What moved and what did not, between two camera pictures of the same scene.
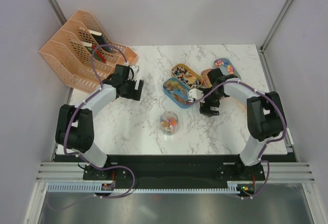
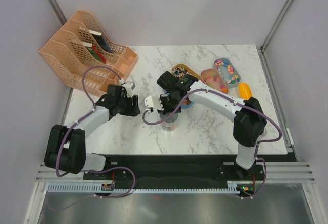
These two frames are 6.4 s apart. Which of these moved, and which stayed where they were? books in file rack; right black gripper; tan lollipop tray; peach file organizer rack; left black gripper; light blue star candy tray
Moved: left black gripper; right black gripper
Stayed: light blue star candy tray; tan lollipop tray; peach file organizer rack; books in file rack
